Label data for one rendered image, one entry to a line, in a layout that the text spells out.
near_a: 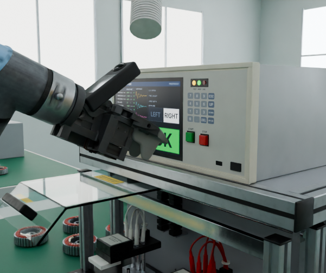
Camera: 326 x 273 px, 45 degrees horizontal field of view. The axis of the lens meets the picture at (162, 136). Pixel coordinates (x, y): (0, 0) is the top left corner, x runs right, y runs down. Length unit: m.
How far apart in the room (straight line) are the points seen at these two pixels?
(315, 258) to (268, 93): 0.28
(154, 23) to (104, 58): 4.13
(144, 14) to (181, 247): 1.25
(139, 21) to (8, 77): 1.48
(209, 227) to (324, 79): 0.38
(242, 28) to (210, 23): 0.91
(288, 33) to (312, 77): 7.43
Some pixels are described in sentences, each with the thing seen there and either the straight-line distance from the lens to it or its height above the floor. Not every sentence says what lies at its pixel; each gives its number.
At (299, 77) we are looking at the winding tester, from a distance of 0.78.
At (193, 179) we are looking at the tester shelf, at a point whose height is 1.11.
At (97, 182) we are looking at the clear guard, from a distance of 0.90.
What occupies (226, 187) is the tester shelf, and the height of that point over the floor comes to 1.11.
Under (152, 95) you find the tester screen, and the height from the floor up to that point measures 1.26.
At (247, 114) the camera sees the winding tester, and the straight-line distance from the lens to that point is 0.67.
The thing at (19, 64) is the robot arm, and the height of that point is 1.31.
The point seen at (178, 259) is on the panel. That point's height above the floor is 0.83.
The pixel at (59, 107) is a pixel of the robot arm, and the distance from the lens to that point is 0.57.
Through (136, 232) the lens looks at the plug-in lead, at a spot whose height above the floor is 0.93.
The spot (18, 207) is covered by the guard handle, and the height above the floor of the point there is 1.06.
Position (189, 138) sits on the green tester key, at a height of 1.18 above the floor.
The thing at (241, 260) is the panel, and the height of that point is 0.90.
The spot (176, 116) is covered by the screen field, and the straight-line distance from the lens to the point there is 0.79.
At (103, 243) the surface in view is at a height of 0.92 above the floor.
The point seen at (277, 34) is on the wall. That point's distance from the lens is 8.39.
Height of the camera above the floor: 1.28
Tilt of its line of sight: 7 degrees down
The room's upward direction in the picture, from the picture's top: straight up
